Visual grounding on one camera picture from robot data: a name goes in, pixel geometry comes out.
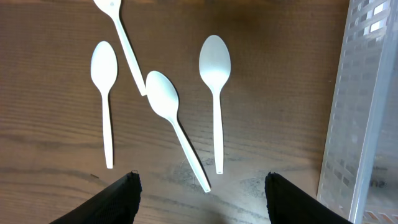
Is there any clear perforated plastic basket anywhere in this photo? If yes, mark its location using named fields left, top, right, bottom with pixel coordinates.
left=317, top=0, right=397, bottom=223

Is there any white plastic spoon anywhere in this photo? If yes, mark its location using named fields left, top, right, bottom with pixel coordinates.
left=146, top=71, right=211, bottom=193
left=94, top=0, right=147, bottom=96
left=90, top=41, right=118, bottom=169
left=199, top=35, right=231, bottom=174

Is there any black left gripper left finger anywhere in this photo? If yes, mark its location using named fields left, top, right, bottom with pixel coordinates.
left=51, top=172, right=142, bottom=224

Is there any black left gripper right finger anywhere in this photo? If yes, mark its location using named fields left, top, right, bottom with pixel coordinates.
left=265, top=172, right=351, bottom=224

